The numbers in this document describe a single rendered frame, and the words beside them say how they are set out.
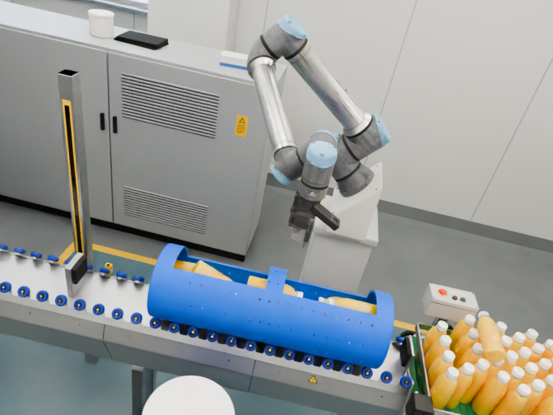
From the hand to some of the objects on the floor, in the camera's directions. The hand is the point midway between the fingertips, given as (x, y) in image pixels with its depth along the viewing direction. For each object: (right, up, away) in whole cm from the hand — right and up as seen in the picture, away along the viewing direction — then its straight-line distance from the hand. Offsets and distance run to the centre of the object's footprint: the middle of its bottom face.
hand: (304, 244), depth 154 cm
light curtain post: (-117, -76, +108) cm, 176 cm away
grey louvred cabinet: (-135, +6, +224) cm, 262 cm away
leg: (-80, -107, +73) cm, 152 cm away
